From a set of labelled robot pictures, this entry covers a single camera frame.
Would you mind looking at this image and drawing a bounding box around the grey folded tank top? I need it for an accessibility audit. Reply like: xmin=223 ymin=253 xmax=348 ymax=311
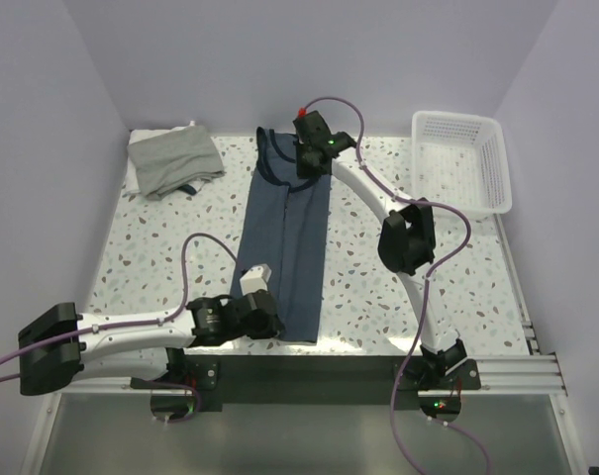
xmin=124 ymin=122 xmax=226 ymax=201

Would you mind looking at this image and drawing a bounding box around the aluminium frame rail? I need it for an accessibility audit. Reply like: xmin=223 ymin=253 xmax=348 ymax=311
xmin=57 ymin=355 xmax=567 ymax=395

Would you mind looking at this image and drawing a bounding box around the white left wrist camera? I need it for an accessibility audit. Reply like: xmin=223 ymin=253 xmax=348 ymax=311
xmin=239 ymin=264 xmax=272 ymax=295

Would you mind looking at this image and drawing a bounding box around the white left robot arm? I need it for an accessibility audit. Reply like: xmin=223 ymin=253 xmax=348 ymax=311
xmin=18 ymin=290 xmax=284 ymax=396

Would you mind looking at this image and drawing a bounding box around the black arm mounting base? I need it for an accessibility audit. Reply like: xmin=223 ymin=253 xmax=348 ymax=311
xmin=130 ymin=351 xmax=482 ymax=415

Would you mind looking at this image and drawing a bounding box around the blue printed tank top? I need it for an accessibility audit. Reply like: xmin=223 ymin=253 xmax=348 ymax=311
xmin=231 ymin=127 xmax=331 ymax=343

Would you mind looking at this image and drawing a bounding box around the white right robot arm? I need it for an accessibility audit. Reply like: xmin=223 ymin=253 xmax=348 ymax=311
xmin=293 ymin=110 xmax=466 ymax=389

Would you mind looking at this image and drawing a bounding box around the white plastic laundry basket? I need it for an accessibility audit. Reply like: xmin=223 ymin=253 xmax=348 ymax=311
xmin=411 ymin=111 xmax=513 ymax=218

